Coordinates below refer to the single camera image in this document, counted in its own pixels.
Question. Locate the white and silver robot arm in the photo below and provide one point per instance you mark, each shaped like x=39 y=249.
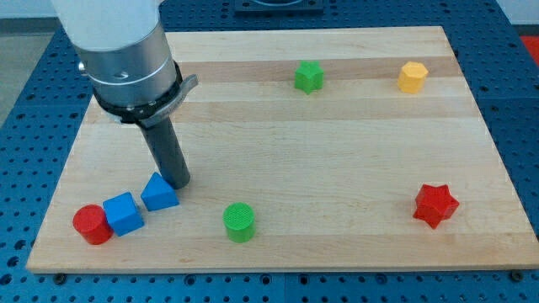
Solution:
x=123 y=50

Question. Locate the green star block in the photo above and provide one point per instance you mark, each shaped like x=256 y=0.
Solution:
x=309 y=77

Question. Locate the blue cube block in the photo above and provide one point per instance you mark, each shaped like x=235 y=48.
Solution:
x=122 y=214

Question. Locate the red star block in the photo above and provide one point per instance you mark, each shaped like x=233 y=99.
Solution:
x=435 y=204

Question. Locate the green cylinder block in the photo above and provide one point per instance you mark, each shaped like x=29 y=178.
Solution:
x=239 y=221

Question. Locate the light wooden board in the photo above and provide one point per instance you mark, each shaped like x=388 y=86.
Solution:
x=331 y=176

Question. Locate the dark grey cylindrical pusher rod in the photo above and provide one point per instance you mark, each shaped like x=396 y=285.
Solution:
x=164 y=146

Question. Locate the blue triangular prism block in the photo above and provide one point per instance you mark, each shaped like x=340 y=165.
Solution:
x=158 y=194

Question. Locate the yellow hexagon block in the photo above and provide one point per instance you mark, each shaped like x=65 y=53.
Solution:
x=412 y=77

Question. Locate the red cylinder block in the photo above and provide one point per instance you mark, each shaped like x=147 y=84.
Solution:
x=90 y=222

